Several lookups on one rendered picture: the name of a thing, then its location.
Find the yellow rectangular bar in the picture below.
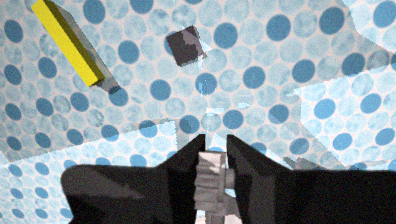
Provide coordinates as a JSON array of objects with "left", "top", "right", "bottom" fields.
[{"left": 31, "top": 0, "right": 106, "bottom": 87}]

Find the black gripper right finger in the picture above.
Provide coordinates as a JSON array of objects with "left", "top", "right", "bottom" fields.
[{"left": 226, "top": 134, "right": 396, "bottom": 224}]

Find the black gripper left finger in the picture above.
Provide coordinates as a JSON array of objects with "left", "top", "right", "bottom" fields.
[{"left": 60, "top": 134, "right": 206, "bottom": 224}]

